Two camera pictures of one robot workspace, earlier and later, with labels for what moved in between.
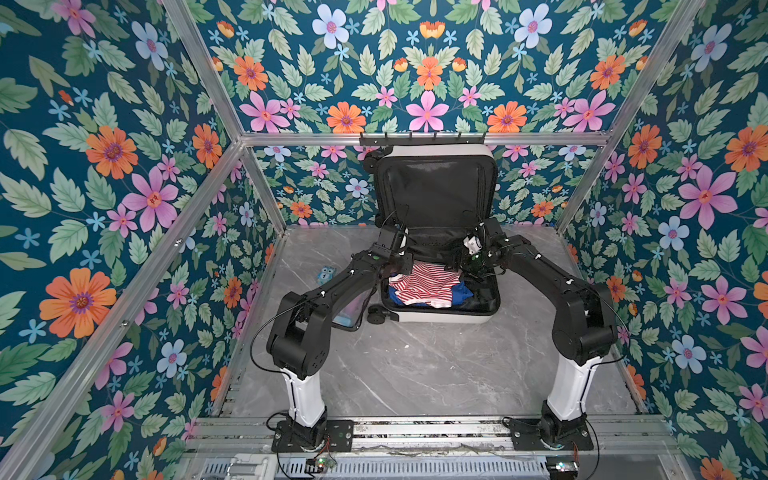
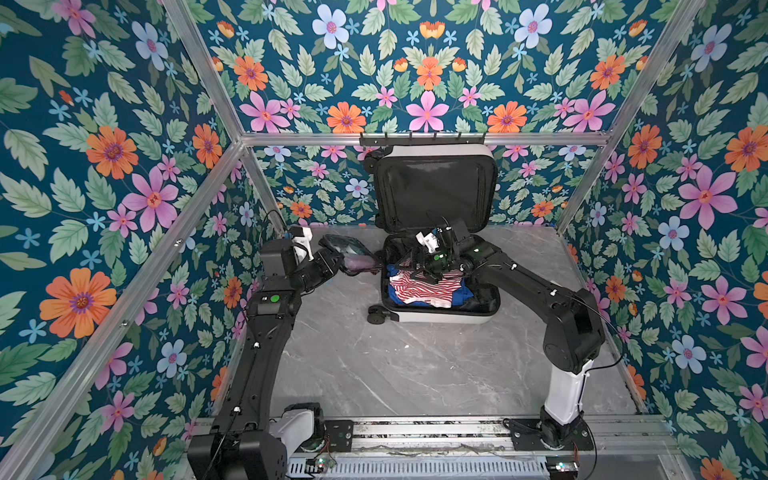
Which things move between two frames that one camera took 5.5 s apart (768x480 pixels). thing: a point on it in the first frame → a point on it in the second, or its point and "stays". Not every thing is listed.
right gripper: (464, 264) → (424, 253)
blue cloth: (460, 293) stays
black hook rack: (423, 141) stays
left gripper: (408, 261) → (327, 268)
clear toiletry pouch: (348, 316) → (356, 257)
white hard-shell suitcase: (433, 196) stays
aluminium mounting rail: (255, 435) stays
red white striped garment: (429, 283) stays
